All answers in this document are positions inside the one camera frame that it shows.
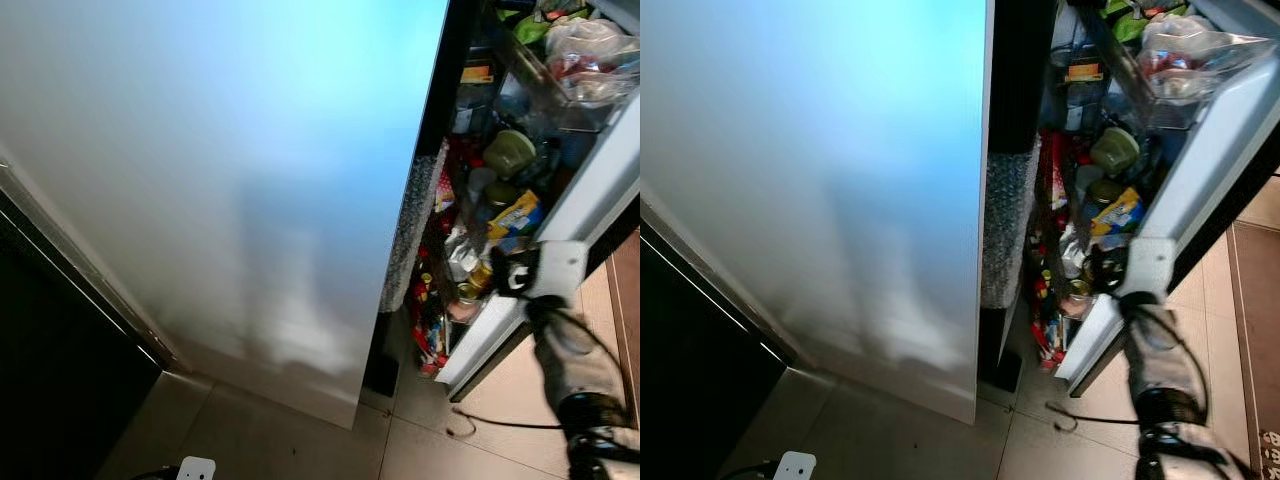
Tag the refrigerator door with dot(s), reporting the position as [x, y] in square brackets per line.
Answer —
[1215, 170]
[600, 190]

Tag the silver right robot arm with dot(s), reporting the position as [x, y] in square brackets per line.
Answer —
[1165, 360]
[580, 360]

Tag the silver foil packet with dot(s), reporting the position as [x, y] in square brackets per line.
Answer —
[460, 255]
[1072, 252]

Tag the yellow blue food packet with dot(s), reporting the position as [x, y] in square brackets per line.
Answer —
[515, 215]
[1118, 212]

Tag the red snack packet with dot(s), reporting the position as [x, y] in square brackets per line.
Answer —
[430, 340]
[1045, 340]

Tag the bubble wrap sheet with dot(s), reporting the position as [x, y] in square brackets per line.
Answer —
[1010, 230]
[410, 240]

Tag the jar with green lid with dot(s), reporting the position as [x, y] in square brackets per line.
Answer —
[1113, 152]
[510, 152]

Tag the brown door mat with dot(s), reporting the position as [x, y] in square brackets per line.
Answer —
[628, 320]
[1258, 330]

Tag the bottle with orange label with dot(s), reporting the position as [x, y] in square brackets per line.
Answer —
[1083, 72]
[477, 75]

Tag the black glossy cabinet front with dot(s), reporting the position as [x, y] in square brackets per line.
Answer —
[50, 360]
[690, 380]

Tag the clear plastic food bag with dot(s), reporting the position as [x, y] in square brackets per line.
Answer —
[590, 60]
[1185, 55]

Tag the green leafy vegetable bag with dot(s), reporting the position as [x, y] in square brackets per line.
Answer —
[535, 28]
[1130, 25]

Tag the large white panel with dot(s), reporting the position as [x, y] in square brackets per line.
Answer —
[820, 150]
[200, 150]

